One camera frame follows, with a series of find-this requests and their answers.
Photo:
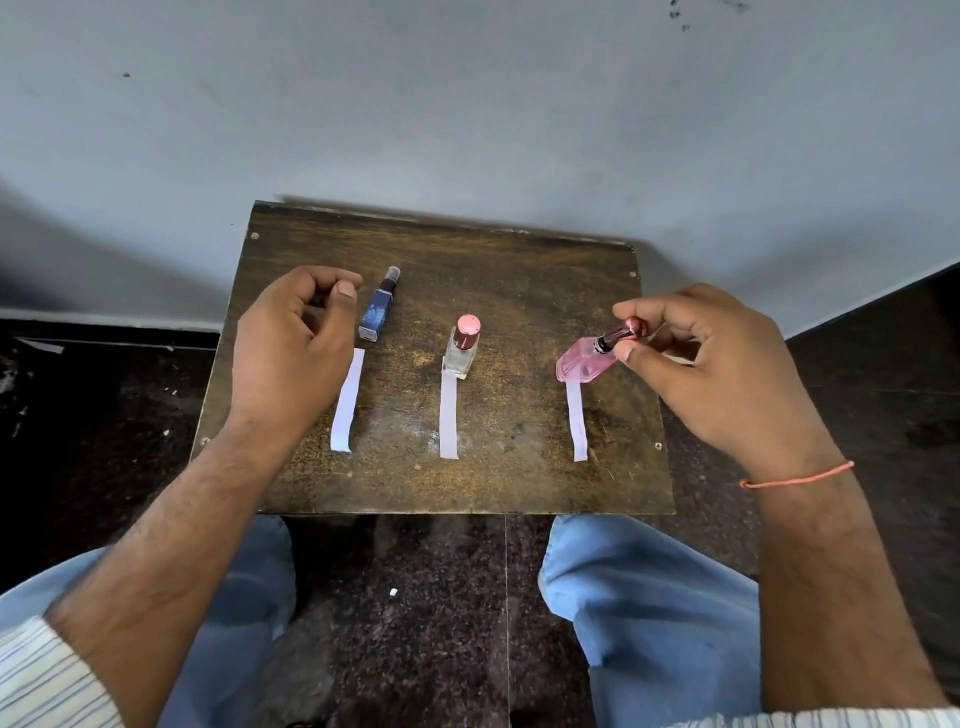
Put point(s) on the person's left hand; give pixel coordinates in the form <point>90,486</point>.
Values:
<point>281,360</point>

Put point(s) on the person's right hand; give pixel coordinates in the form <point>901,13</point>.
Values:
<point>739,390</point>

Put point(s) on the person's left thumb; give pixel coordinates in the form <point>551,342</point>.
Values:
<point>337,319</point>

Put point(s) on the person's right middle finger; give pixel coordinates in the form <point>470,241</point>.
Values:
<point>679,332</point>

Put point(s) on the person's right thumb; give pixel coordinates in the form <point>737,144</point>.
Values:
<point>651,367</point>

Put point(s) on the person's right forearm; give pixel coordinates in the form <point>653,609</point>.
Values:
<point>825,592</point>

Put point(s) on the person's left forearm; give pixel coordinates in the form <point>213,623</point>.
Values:
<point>180,555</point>

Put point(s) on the blue perfume spray bottle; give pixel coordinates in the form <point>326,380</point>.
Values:
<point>377,307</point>

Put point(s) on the white paper strip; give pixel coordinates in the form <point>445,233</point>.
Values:
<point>448,416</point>
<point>577,424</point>
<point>347,401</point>

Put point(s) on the clear perfume bottle pink cap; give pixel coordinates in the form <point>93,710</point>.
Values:
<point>460,352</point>

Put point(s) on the small dark wooden table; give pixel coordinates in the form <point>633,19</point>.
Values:
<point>495,270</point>

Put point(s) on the person's right leg blue jeans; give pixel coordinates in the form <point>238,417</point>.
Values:
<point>660,600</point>

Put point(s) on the person's leg blue jeans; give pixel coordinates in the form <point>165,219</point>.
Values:
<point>251,600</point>
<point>660,600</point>

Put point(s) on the person's left leg blue jeans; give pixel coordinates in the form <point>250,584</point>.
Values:
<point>251,600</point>

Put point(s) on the striped white right shirt sleeve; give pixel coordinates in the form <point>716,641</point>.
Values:
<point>825,719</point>

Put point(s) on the striped white shirt sleeve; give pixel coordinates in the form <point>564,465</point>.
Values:
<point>825,719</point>
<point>45,682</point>

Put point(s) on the striped white left shirt sleeve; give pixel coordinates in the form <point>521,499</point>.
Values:
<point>45,682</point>

